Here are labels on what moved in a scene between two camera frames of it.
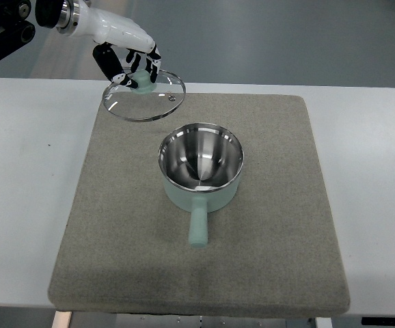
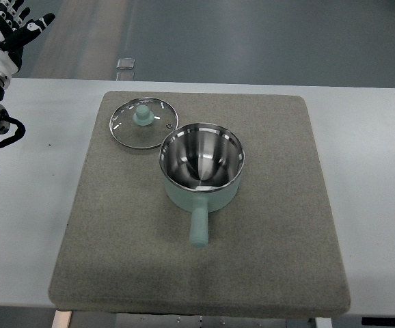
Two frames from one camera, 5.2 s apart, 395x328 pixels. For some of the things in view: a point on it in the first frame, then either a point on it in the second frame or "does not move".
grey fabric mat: x=125 y=249 does not move
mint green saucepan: x=201 y=164 does not move
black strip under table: x=388 y=321 does not move
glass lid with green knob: x=149 y=100 → x=143 y=122
